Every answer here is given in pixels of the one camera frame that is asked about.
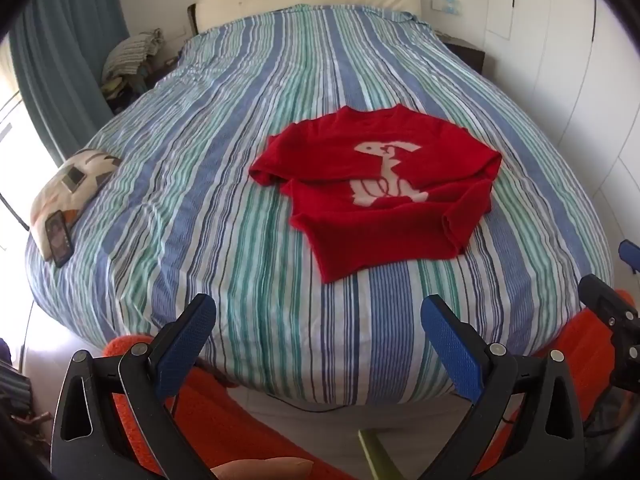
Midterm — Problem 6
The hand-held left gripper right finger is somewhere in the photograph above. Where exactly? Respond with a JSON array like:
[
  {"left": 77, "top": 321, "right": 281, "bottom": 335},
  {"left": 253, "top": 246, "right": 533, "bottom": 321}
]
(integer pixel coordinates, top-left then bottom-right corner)
[{"left": 419, "top": 294, "right": 587, "bottom": 480}]

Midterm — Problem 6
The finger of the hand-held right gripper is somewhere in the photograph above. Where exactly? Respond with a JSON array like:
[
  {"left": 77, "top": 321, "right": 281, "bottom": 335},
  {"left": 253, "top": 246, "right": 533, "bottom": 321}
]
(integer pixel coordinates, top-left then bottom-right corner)
[
  {"left": 618, "top": 239, "right": 640, "bottom": 274},
  {"left": 579, "top": 274, "right": 640, "bottom": 391}
]

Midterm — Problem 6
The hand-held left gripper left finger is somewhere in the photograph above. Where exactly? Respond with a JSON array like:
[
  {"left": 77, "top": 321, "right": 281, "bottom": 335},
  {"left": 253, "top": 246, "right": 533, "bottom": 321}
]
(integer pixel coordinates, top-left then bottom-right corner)
[{"left": 50, "top": 292, "right": 217, "bottom": 480}]

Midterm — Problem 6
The red sweater with white print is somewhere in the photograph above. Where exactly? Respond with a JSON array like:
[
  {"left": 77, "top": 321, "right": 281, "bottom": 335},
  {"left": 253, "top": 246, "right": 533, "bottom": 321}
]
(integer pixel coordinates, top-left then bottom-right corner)
[{"left": 249, "top": 104, "right": 503, "bottom": 285}]

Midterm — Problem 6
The pile of clothes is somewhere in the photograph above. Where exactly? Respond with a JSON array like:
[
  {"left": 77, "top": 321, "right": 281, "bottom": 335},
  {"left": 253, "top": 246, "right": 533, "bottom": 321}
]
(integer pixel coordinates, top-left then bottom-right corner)
[{"left": 100, "top": 29, "right": 166, "bottom": 113}]

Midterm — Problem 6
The orange rug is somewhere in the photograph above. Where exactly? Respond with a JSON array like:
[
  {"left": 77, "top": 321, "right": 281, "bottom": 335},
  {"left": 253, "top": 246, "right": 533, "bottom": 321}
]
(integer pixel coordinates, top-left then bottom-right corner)
[{"left": 102, "top": 290, "right": 640, "bottom": 480}]

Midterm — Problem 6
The green flat stick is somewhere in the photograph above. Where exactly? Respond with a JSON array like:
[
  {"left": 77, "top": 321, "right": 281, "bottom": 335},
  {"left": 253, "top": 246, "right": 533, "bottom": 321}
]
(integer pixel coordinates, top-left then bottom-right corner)
[{"left": 358, "top": 429, "right": 407, "bottom": 480}]

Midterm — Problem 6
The black smartphone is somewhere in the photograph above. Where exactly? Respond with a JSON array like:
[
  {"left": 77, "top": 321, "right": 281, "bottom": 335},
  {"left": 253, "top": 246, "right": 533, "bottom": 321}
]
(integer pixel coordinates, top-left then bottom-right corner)
[{"left": 44, "top": 210, "right": 75, "bottom": 269}]

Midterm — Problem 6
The blue green striped bedspread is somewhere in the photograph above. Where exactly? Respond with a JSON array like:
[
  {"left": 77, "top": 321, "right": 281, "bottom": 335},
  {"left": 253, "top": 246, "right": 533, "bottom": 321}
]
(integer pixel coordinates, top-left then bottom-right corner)
[{"left": 25, "top": 4, "right": 615, "bottom": 406}]

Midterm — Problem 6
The beige patterned pillow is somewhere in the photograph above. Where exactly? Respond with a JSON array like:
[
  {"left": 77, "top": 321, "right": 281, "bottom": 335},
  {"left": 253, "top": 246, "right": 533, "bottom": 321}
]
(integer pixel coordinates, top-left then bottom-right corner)
[{"left": 29, "top": 148, "right": 123, "bottom": 263}]

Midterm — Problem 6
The white wardrobe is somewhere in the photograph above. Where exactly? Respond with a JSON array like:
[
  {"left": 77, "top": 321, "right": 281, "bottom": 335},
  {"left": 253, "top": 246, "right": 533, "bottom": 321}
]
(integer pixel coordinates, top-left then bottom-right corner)
[{"left": 482, "top": 0, "right": 640, "bottom": 241}]

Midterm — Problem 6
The dark nightstand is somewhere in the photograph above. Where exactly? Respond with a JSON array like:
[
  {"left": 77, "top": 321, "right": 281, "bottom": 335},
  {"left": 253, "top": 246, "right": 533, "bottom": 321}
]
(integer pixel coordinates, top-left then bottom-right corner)
[{"left": 440, "top": 32, "right": 487, "bottom": 76}]

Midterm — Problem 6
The teal curtain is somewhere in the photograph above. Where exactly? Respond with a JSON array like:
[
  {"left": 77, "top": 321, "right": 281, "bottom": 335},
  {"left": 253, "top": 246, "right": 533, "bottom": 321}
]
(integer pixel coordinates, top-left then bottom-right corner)
[{"left": 9, "top": 0, "right": 132, "bottom": 163}]

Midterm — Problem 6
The black cable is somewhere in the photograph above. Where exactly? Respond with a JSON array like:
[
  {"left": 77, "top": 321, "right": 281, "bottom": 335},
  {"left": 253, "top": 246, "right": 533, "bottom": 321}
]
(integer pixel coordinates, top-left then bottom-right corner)
[{"left": 264, "top": 391, "right": 346, "bottom": 414}]

